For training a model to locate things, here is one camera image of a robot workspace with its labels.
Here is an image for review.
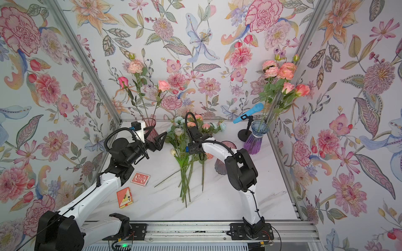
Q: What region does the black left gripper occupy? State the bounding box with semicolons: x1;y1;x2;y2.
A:
125;128;166;166

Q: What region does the magenta rose stem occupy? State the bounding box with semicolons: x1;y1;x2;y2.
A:
118;76;143;117

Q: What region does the pink flower stem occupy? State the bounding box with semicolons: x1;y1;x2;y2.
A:
271;82;297;118
275;82;311;115
127;53;149;119
277;54;300;81
259;54;282;126

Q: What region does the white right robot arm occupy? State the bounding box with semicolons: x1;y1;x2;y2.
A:
185;112;274;242

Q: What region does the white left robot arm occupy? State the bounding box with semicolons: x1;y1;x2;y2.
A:
33;121;167;251

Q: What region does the pink glass vase back left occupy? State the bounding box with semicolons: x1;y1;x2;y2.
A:
144;118;159;143

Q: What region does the purple glass vase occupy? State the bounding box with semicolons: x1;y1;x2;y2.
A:
244;121;269;155

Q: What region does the artificial flower bunch on table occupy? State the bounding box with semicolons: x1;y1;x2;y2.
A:
165;115;226;204

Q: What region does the red playing card box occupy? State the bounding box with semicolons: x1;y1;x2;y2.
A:
131;172;150;187

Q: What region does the black microphone stand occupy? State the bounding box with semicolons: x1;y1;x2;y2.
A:
238;115;254;142

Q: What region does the orange yellow card box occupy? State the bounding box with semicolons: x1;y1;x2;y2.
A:
116;187;133;209

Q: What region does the blue toy microphone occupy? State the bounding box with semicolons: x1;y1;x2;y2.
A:
233;102;264;123

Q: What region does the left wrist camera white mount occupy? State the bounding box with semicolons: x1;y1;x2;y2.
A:
130;120;146;143

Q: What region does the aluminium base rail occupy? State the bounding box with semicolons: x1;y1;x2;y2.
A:
64;220;323;251

